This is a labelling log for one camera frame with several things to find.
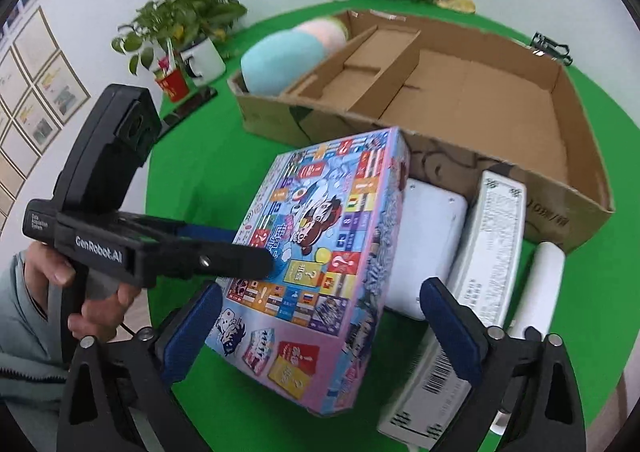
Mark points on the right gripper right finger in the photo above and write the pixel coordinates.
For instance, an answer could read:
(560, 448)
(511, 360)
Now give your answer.
(533, 377)

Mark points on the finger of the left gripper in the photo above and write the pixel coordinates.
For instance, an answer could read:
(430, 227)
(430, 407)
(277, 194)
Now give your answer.
(140, 228)
(182, 258)

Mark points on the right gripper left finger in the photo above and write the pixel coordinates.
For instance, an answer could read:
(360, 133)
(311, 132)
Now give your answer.
(107, 381)

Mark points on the white handheld fan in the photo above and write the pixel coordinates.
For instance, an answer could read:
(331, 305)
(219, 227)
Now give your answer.
(541, 291)

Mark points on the colourful board game box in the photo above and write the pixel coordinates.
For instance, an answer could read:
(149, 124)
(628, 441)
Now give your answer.
(329, 215)

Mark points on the narrow brown cardboard tray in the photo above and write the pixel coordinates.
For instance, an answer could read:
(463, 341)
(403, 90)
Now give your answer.
(365, 75)

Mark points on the grey sleeve forearm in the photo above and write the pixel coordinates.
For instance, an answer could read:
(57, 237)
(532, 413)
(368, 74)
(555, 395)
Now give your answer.
(32, 381)

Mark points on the person's left hand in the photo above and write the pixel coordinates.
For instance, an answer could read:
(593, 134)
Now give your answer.
(44, 267)

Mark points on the white long product box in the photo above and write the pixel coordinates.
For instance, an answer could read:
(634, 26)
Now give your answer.
(476, 295)

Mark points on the black smartphone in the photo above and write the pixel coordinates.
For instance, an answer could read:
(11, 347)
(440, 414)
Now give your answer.
(189, 106)

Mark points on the red paper cup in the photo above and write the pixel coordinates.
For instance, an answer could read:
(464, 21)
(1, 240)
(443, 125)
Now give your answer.
(169, 76)

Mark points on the white flat device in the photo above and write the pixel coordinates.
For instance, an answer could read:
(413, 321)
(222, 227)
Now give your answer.
(431, 226)

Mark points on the potted plant in white mug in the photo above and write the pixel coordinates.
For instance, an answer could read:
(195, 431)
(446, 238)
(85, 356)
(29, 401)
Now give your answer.
(162, 29)

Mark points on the pink and blue plush toy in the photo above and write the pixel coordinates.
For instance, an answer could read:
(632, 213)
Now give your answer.
(279, 59)

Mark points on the large open cardboard box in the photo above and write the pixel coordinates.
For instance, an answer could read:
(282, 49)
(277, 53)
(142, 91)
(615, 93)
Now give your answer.
(476, 101)

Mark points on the yellow cloth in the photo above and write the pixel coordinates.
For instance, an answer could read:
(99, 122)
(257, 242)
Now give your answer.
(462, 6)

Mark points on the framed pictures on wall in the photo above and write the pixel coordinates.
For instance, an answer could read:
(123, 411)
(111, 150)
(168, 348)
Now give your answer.
(40, 93)

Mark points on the black wire bottle cage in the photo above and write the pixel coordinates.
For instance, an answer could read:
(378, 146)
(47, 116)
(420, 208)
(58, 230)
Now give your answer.
(543, 45)

